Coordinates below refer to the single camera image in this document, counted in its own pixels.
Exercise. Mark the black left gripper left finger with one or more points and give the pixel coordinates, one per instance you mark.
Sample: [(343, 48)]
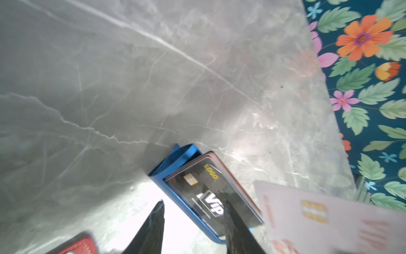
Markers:
[(149, 238)]

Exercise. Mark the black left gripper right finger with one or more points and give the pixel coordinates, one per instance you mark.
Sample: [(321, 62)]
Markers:
[(239, 239)]

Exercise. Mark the pink VIP card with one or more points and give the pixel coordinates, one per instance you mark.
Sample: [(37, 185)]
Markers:
[(301, 222)]

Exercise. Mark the red leather card holder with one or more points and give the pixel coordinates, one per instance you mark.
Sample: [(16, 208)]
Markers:
[(82, 243)]

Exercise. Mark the black VIP card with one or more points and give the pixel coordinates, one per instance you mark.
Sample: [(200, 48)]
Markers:
[(202, 185)]

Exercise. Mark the blue card stand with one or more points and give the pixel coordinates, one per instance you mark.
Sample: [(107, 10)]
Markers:
[(178, 157)]

